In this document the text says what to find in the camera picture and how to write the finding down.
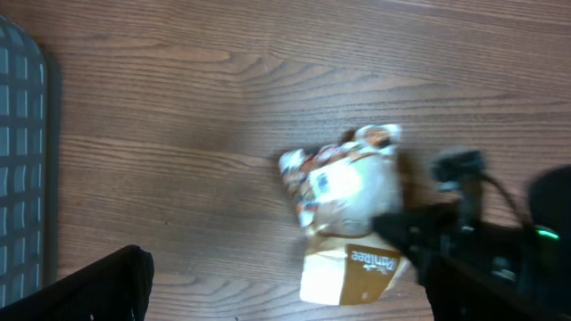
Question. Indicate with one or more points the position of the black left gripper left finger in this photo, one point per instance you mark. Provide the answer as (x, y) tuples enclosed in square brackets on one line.
[(116, 287)]

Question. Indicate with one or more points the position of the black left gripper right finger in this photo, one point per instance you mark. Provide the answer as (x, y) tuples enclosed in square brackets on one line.
[(458, 292)]

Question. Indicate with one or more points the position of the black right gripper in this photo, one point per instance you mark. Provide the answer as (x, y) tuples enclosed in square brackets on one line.
[(501, 252)]

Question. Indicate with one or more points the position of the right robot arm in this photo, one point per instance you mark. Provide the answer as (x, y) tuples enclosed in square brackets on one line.
[(548, 223)]

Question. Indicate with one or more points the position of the grey plastic mesh basket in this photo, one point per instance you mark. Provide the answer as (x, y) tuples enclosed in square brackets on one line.
[(31, 92)]

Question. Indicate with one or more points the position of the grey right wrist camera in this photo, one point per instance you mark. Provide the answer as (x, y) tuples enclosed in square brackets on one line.
[(450, 166)]

